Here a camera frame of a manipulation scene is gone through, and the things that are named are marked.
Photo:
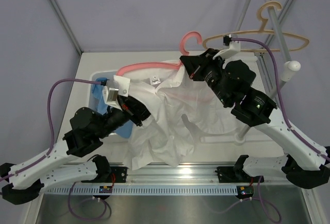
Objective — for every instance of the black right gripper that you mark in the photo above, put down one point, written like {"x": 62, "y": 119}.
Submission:
{"x": 195, "y": 67}

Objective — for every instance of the white shirt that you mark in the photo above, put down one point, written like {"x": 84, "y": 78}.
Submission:
{"x": 181, "y": 111}

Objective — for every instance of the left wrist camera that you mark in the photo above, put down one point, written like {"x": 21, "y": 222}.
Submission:
{"x": 113, "y": 88}

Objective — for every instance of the white slotted cable duct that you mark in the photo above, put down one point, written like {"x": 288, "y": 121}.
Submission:
{"x": 148, "y": 190}

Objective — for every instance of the aluminium rail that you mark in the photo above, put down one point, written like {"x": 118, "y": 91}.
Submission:
{"x": 186, "y": 173}

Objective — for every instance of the blue shirt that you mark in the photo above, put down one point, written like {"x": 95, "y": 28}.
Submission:
{"x": 123, "y": 131}

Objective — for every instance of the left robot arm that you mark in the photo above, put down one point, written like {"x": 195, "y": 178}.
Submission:
{"x": 27, "y": 180}

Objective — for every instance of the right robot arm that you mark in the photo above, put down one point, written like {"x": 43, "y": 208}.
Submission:
{"x": 303, "y": 164}

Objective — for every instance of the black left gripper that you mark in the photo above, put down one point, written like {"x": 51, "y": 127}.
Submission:
{"x": 134, "y": 109}

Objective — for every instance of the grey rack pole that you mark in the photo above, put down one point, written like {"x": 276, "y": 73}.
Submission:
{"x": 256, "y": 108}

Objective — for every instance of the beige wooden hanger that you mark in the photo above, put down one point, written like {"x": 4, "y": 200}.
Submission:
{"x": 262, "y": 31}

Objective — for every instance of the white plastic basket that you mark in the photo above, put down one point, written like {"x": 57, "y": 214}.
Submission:
{"x": 99, "y": 76}

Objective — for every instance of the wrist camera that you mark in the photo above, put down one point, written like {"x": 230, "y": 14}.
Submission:
{"x": 232, "y": 47}
{"x": 113, "y": 88}

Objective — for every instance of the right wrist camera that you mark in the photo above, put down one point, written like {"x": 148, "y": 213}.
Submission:
{"x": 232, "y": 47}

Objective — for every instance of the pink plastic hanger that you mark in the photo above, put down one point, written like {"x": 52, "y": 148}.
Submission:
{"x": 165, "y": 59}

